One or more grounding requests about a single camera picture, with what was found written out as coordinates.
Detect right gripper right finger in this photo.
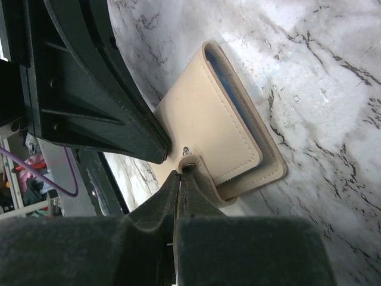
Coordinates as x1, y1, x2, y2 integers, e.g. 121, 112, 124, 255
175, 166, 336, 285

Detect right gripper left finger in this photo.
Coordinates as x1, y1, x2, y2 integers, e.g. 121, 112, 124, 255
1, 172, 180, 285

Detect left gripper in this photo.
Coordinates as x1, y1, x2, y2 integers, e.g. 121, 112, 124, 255
1, 1, 171, 164

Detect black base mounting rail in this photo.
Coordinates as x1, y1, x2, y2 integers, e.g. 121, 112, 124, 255
71, 148, 130, 216

